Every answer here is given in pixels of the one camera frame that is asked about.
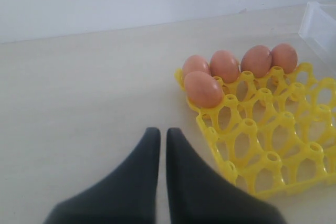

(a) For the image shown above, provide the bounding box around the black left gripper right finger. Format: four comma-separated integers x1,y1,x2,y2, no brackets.
166,128,286,223

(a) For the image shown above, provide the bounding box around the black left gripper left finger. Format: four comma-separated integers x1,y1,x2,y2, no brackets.
45,127,161,223

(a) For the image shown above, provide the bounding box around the brown egg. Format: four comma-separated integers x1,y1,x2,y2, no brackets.
271,43,298,74
182,55,211,78
240,45,272,78
209,50,240,83
183,71,223,109

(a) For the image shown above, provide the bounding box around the yellow plastic egg tray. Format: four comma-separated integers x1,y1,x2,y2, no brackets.
188,62,335,198

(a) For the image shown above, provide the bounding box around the clear plastic bin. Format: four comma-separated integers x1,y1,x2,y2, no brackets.
298,2,335,66

